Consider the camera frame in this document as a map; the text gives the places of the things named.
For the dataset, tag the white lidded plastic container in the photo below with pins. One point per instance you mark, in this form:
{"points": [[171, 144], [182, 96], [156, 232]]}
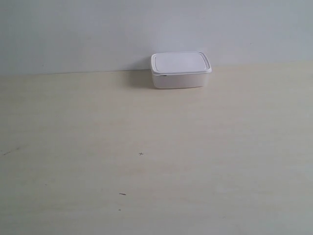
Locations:
{"points": [[180, 70]]}

